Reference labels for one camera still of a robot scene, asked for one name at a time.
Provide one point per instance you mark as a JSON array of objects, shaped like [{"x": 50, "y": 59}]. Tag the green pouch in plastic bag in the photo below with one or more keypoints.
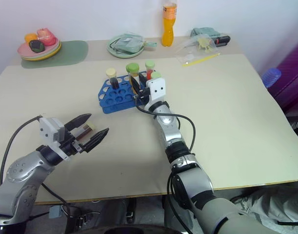
[{"x": 129, "y": 44}]

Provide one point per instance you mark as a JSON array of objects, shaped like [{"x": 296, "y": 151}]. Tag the dark glossy rounded shape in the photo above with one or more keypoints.
[{"x": 129, "y": 230}]

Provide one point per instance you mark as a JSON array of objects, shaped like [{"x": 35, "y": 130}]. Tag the yellow plate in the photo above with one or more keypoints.
[{"x": 54, "y": 53}]

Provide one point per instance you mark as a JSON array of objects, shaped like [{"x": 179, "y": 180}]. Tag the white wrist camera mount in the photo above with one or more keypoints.
[
  {"x": 157, "y": 89},
  {"x": 49, "y": 130}
]

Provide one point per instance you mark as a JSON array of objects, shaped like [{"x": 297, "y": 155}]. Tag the grey crumpled cloth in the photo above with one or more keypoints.
[{"x": 273, "y": 204}]

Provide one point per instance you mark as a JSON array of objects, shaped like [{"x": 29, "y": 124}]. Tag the orange soda bottle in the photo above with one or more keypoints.
[{"x": 168, "y": 36}]

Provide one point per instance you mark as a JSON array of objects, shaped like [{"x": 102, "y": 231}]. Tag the pink plate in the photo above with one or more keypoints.
[{"x": 23, "y": 50}]

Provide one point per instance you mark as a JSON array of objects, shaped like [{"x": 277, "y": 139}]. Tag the purple shiny object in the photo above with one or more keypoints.
[{"x": 292, "y": 73}]

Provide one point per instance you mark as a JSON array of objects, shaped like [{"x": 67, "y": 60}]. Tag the cream-capped dark red test tube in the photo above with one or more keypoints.
[{"x": 86, "y": 129}]

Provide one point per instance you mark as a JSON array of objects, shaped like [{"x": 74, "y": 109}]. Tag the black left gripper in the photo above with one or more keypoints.
[{"x": 71, "y": 145}]

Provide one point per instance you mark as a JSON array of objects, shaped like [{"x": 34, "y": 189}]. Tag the dark green toy fruit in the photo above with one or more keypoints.
[{"x": 36, "y": 46}]

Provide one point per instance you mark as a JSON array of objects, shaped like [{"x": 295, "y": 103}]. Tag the blue test tube rack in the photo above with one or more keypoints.
[{"x": 114, "y": 109}]

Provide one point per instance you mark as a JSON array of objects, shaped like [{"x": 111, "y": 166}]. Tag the black bent metal tool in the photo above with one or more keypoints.
[{"x": 111, "y": 45}]

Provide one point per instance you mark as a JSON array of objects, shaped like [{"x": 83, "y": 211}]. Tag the black and red device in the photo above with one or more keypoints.
[{"x": 223, "y": 40}]

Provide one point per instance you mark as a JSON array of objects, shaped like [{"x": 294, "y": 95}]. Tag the green folded cloth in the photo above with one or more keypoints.
[{"x": 202, "y": 31}]

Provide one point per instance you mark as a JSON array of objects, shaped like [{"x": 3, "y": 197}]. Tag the grey small box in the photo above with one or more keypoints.
[{"x": 54, "y": 212}]

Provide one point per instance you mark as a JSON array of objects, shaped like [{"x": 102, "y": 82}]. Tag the orange toy fruit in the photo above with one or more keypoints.
[{"x": 31, "y": 37}]

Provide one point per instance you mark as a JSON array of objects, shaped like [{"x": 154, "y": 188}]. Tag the stack of coloured plates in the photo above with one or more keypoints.
[{"x": 58, "y": 46}]

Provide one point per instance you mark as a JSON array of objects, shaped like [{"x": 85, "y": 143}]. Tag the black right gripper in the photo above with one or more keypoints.
[{"x": 144, "y": 93}]

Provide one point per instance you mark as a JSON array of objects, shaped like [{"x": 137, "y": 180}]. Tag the black table leg foot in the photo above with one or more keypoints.
[{"x": 131, "y": 209}]

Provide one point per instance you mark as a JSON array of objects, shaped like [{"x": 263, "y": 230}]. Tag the plastic bag with yellow pieces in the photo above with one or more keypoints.
[{"x": 203, "y": 44}]

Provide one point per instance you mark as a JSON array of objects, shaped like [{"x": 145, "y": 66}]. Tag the green placemat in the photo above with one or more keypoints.
[{"x": 70, "y": 53}]

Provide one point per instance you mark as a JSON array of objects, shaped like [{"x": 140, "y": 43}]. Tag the green-capped red test tube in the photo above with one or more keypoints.
[{"x": 155, "y": 74}]

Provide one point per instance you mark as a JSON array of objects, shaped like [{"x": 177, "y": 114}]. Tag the pale green plate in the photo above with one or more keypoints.
[{"x": 119, "y": 54}]

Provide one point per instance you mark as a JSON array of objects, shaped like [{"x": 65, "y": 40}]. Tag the light-green-capped orange test tube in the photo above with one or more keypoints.
[{"x": 149, "y": 64}]

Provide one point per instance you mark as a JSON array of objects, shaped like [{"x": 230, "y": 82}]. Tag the blue ribbed cap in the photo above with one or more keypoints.
[{"x": 272, "y": 76}]

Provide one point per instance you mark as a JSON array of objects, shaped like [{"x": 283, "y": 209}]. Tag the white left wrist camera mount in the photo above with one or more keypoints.
[{"x": 49, "y": 130}]

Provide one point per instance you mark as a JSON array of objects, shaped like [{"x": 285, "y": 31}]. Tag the yellow thin stick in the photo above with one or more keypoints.
[{"x": 202, "y": 59}]

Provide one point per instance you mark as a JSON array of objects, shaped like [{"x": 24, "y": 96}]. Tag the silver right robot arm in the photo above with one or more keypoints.
[{"x": 168, "y": 126}]

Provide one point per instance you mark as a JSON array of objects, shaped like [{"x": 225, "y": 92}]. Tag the pink toy peach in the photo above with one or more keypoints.
[{"x": 46, "y": 36}]

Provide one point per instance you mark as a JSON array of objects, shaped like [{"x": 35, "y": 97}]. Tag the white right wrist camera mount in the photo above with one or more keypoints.
[{"x": 157, "y": 89}]

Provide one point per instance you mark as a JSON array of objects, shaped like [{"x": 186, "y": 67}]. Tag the green-capped yellow test tube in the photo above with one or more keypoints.
[{"x": 132, "y": 67}]

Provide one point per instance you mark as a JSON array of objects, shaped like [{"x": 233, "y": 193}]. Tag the yellow-capped dark red test tube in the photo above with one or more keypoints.
[{"x": 111, "y": 72}]

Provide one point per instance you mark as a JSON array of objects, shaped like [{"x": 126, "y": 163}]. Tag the small clear plastic bag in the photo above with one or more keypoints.
[{"x": 187, "y": 58}]

